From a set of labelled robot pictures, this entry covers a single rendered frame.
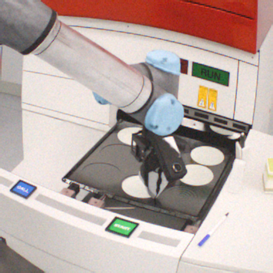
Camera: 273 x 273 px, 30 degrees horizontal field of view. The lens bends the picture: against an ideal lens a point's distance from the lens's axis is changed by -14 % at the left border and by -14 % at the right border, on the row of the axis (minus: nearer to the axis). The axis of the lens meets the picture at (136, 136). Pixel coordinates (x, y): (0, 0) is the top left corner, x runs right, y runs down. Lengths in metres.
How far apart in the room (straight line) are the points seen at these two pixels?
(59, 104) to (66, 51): 0.94
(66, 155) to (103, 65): 0.75
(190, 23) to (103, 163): 0.45
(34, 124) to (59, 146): 0.26
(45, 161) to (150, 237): 0.58
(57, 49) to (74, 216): 0.44
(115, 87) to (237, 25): 0.57
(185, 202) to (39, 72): 0.73
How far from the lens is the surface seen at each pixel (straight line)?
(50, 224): 1.19
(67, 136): 1.74
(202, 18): 1.46
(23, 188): 1.26
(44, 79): 1.82
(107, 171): 1.44
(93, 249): 1.17
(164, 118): 1.02
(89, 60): 0.92
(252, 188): 1.32
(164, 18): 1.50
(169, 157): 1.23
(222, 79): 1.55
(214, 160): 1.53
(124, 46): 1.63
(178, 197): 1.37
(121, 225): 1.16
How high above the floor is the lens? 1.69
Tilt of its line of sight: 30 degrees down
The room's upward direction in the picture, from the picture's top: 4 degrees clockwise
